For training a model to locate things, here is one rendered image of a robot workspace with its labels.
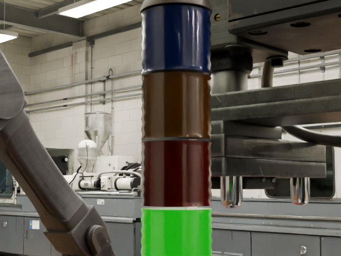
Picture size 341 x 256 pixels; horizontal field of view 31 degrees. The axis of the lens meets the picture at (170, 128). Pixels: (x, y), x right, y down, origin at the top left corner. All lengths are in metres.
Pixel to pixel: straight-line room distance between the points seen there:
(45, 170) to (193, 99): 0.62
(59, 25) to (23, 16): 0.77
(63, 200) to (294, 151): 0.43
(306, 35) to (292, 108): 0.07
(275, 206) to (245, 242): 0.51
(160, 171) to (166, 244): 0.04
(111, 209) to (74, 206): 6.85
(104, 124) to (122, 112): 1.72
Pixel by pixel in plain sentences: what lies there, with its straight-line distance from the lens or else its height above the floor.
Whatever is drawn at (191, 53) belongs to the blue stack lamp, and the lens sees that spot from 0.32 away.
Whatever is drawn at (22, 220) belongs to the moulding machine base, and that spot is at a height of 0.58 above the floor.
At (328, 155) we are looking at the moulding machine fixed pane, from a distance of 5.80.
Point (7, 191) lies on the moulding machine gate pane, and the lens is 9.86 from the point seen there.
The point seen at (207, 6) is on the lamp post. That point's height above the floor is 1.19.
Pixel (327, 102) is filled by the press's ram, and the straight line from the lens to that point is 0.52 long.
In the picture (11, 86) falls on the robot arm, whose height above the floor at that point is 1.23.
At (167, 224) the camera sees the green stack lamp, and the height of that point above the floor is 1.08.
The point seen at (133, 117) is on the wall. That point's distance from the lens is 10.56.
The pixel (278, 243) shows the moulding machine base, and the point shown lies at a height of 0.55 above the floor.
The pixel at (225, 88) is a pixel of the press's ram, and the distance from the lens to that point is 0.61.
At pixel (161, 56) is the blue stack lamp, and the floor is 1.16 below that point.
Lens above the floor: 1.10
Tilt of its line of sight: 5 degrees up
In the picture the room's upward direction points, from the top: straight up
